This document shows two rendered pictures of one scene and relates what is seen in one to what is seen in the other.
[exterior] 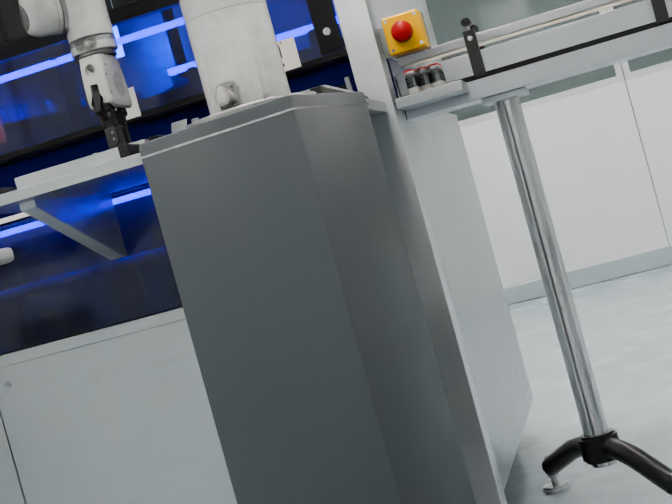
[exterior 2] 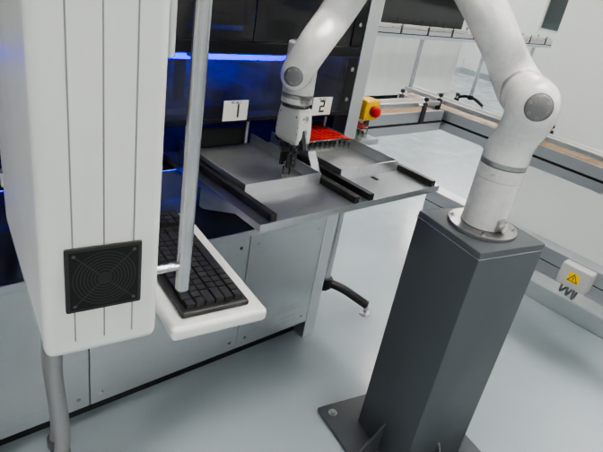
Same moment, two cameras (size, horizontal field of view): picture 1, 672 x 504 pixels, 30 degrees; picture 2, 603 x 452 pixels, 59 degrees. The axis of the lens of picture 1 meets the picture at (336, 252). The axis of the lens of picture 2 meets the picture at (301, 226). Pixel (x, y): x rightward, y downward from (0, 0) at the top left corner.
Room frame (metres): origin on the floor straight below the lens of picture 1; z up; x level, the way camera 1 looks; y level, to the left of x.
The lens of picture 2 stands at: (1.50, 1.48, 1.44)
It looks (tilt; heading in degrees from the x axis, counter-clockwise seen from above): 26 degrees down; 302
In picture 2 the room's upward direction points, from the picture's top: 10 degrees clockwise
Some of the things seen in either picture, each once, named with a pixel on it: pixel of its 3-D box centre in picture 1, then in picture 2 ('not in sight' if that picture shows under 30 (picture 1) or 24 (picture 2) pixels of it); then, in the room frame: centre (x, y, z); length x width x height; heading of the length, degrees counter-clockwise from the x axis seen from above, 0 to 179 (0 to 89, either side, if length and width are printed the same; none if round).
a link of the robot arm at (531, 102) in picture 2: not in sight; (521, 123); (1.79, 0.09, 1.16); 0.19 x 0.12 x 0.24; 118
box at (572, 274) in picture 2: not in sight; (575, 276); (1.56, -0.70, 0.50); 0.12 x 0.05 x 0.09; 167
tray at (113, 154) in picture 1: (117, 167); (248, 161); (2.42, 0.36, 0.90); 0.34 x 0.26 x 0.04; 167
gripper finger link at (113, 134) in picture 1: (111, 130); (294, 157); (2.28, 0.33, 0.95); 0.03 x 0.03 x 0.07; 77
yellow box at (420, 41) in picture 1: (406, 33); (365, 108); (2.40, -0.24, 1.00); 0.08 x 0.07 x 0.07; 167
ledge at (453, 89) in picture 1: (434, 96); (353, 136); (2.43, -0.26, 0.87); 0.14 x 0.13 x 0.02; 167
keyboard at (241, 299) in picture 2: not in sight; (179, 255); (2.24, 0.77, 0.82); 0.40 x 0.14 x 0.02; 159
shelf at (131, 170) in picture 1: (189, 157); (306, 172); (2.31, 0.21, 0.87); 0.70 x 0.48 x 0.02; 77
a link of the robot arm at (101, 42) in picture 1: (93, 48); (297, 99); (2.30, 0.33, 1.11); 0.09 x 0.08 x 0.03; 167
